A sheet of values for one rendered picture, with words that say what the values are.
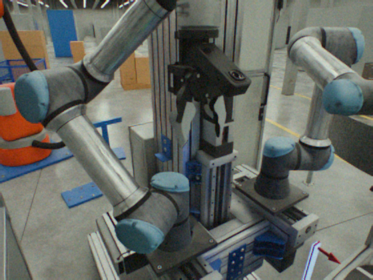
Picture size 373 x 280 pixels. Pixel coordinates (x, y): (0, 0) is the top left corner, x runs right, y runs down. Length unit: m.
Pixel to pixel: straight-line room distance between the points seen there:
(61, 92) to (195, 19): 0.38
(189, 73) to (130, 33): 0.25
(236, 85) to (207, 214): 0.74
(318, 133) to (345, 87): 0.47
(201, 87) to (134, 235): 0.40
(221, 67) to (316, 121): 0.69
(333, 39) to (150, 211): 0.76
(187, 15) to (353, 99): 0.37
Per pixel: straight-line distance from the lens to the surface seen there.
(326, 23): 10.91
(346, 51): 1.00
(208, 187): 0.98
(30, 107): 0.70
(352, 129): 2.66
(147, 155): 1.17
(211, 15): 0.45
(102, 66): 0.73
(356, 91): 0.62
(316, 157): 1.09
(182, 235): 0.85
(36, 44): 7.84
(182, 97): 0.45
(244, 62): 2.39
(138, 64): 7.62
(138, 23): 0.65
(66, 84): 0.71
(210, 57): 0.43
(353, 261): 1.27
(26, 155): 3.85
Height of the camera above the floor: 1.69
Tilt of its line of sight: 25 degrees down
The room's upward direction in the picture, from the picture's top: straight up
